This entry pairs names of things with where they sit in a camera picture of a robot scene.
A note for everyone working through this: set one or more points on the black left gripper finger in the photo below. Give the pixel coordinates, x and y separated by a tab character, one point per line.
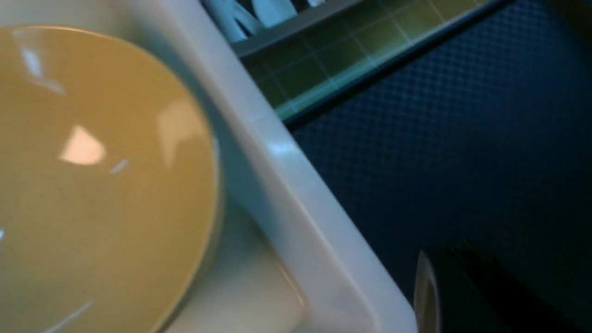
463	290

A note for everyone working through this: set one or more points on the tan noodle bowl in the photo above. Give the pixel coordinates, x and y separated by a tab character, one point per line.
112	192

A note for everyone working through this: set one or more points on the black plastic serving tray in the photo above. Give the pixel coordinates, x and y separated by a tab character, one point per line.
482	138

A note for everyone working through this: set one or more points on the large white plastic tub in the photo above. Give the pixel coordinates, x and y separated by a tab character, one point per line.
290	259

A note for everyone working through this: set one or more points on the green checkered tablecloth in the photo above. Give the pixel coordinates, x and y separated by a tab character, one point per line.
311	66

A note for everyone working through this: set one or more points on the grey plastic spoon bin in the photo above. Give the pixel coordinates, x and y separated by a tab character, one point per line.
292	27

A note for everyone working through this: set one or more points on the pile of white spoons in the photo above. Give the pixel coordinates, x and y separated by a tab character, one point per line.
239	20

